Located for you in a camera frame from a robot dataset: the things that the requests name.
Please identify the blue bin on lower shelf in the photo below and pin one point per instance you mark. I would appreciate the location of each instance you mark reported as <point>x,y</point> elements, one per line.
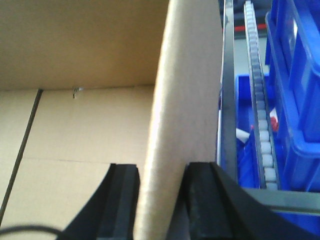
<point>247,164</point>

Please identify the brown cardboard box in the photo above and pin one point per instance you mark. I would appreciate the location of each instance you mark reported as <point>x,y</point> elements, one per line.
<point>88,83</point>

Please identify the metal shelf front rail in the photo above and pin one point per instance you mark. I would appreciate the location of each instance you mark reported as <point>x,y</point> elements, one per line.
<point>295,202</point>

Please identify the white roller conveyor track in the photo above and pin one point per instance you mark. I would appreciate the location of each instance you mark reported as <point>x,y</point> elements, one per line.
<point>267,165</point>

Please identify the lower stacked blue crate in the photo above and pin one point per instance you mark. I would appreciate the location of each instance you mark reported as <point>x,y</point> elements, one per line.
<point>293,57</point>

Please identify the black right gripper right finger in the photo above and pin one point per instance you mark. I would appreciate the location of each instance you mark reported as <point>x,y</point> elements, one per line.
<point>219,209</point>

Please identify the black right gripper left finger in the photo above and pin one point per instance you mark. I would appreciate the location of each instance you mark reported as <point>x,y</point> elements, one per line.
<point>110,212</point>

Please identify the metal shelf divider rail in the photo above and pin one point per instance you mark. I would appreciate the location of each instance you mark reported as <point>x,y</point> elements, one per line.
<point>227,141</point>

